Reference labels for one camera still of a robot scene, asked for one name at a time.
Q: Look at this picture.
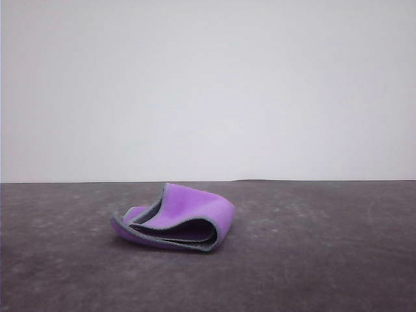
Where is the purple towel with grey hem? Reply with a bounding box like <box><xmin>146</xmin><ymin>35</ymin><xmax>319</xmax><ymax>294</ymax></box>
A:
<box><xmin>110</xmin><ymin>181</ymin><xmax>236</xmax><ymax>254</ymax></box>

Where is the grey table cloth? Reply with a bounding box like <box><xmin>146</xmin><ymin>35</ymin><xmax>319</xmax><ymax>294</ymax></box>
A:
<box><xmin>0</xmin><ymin>178</ymin><xmax>416</xmax><ymax>312</ymax></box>

